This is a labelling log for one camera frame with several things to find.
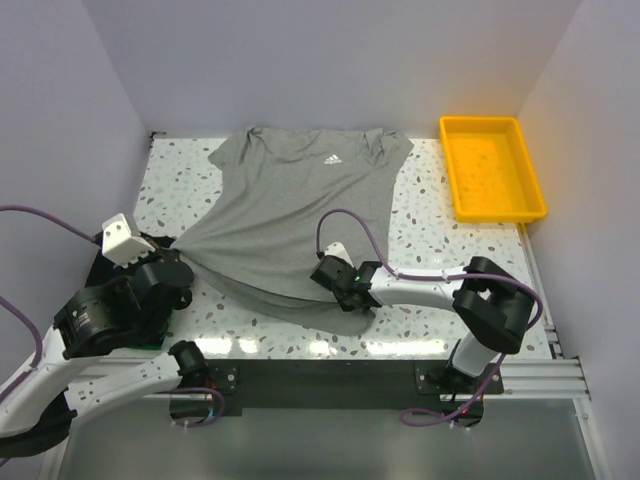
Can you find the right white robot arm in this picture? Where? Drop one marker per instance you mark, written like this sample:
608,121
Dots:
495,307

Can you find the grey t shirt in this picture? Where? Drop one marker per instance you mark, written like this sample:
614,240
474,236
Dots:
281,190

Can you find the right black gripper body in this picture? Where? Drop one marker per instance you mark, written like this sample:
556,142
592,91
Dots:
340,298

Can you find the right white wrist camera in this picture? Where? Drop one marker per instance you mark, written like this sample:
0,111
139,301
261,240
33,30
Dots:
338,250

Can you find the yellow plastic bin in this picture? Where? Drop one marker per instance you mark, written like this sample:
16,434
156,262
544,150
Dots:
491,175

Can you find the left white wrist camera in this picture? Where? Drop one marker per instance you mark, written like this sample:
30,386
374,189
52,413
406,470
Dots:
122,242

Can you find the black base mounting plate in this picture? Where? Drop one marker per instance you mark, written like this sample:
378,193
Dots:
339,384

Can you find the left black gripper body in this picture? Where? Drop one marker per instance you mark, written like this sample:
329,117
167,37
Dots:
161,325

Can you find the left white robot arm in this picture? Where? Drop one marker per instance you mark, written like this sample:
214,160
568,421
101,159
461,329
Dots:
130,307

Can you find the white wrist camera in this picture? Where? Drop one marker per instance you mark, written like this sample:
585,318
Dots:
338,250
122,242

